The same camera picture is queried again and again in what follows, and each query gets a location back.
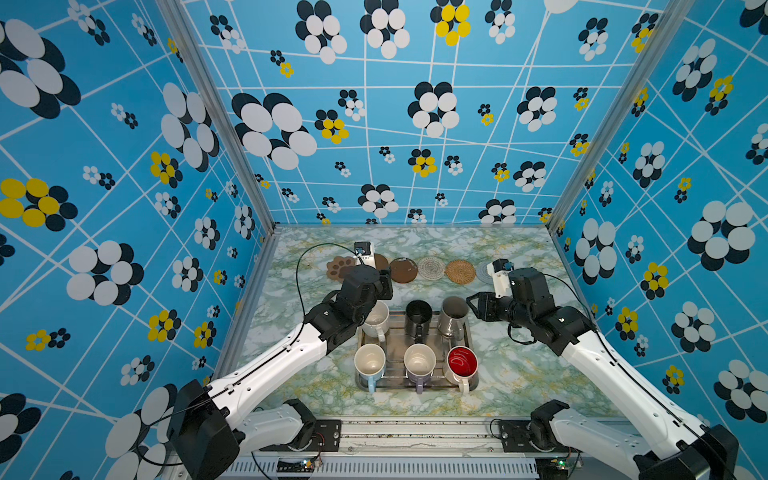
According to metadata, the black metal mug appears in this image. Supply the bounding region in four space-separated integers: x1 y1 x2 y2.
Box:
404 300 433 343

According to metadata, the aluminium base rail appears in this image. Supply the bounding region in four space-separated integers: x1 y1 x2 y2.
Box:
216 417 636 479

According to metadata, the white mug purple handle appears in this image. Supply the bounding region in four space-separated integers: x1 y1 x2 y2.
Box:
403 343 437 395

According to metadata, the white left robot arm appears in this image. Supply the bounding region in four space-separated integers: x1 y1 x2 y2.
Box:
168 265 393 479

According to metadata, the dark brown round wooden coaster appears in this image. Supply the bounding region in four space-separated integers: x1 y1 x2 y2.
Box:
374 253 389 270

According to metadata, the rusty brown round coaster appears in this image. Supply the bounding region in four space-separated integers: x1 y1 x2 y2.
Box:
389 257 418 284

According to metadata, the white ceramic mug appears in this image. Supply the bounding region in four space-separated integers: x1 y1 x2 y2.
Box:
362 300 390 343

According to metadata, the aluminium corner post left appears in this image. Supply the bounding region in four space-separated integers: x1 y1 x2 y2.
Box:
157 0 275 237

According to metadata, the aluminium corner post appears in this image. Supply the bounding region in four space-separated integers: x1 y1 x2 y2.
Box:
547 0 695 237
157 0 275 237

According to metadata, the aluminium corner post right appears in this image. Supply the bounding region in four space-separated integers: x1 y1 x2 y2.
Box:
547 0 695 237

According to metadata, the paw print cork coaster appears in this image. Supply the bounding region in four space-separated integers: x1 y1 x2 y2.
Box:
326 256 359 282

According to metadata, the tan rattan round coaster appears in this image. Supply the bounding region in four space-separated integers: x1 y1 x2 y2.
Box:
445 260 476 285

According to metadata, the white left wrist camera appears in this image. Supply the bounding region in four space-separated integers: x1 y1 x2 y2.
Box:
353 241 376 267

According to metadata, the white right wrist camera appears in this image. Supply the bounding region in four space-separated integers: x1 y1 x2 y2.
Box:
486 258 514 299

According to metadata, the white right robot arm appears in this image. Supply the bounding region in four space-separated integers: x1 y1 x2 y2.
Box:
467 259 739 479

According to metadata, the multicolour woven round coaster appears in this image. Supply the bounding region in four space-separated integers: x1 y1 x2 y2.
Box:
417 256 446 281

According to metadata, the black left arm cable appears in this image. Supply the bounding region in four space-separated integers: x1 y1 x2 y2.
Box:
295 241 361 319

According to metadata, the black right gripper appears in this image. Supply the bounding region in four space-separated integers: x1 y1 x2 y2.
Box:
466 291 533 332

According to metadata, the red interior white mug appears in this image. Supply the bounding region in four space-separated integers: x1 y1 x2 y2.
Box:
444 346 479 396

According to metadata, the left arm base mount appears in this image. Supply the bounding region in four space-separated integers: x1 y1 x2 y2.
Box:
260 419 343 453

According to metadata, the stainless steel mug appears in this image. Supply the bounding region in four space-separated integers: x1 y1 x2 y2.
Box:
437 296 470 343

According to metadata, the blue woven round coaster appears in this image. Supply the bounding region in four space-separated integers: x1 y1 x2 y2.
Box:
475 262 493 285

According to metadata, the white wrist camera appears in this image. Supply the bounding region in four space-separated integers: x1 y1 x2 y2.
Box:
353 241 376 267
486 258 514 299

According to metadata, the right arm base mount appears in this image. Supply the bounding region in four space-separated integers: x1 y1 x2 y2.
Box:
489 418 576 457

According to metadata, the white mug blue handle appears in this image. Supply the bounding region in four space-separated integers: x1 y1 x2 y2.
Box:
354 344 386 393

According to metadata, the metal serving tray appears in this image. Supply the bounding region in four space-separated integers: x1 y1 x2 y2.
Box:
355 311 479 394

